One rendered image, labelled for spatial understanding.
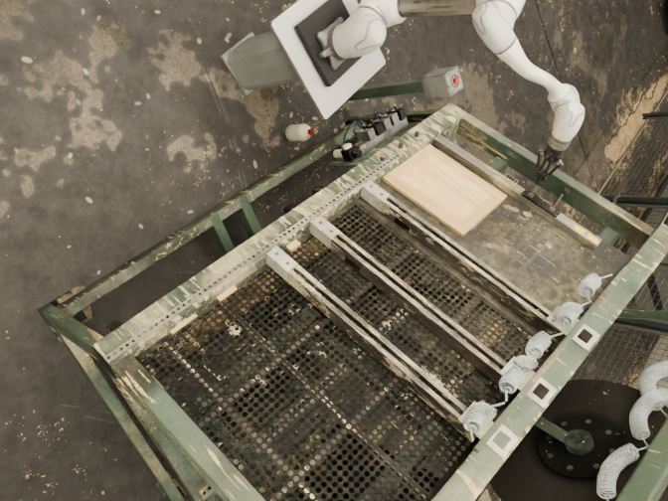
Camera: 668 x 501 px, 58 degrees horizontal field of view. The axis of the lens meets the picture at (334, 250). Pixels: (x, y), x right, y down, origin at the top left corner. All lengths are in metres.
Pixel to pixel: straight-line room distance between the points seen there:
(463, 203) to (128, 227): 1.67
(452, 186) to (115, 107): 1.69
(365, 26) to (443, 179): 0.82
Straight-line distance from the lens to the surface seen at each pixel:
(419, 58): 4.51
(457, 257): 2.65
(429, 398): 2.28
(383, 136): 3.17
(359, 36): 2.75
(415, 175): 3.01
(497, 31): 2.50
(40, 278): 3.13
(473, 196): 2.99
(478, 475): 2.16
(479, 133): 3.34
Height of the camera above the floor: 3.00
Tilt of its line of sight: 50 degrees down
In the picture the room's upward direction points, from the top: 100 degrees clockwise
